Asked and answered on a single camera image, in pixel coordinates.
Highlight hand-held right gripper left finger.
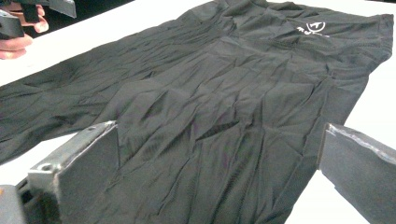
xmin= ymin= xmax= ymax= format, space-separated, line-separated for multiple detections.
xmin=27 ymin=120 xmax=121 ymax=224

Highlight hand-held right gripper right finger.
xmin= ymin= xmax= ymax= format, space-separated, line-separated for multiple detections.
xmin=317 ymin=122 xmax=396 ymax=224

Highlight black pants with white logo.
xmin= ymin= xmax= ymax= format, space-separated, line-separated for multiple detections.
xmin=0 ymin=0 xmax=395 ymax=224

